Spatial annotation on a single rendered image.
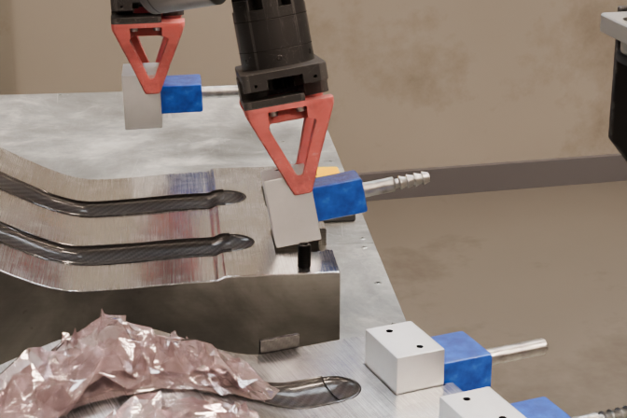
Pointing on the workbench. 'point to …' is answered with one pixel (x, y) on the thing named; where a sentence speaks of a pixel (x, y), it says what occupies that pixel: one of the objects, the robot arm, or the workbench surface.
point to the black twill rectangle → (279, 343)
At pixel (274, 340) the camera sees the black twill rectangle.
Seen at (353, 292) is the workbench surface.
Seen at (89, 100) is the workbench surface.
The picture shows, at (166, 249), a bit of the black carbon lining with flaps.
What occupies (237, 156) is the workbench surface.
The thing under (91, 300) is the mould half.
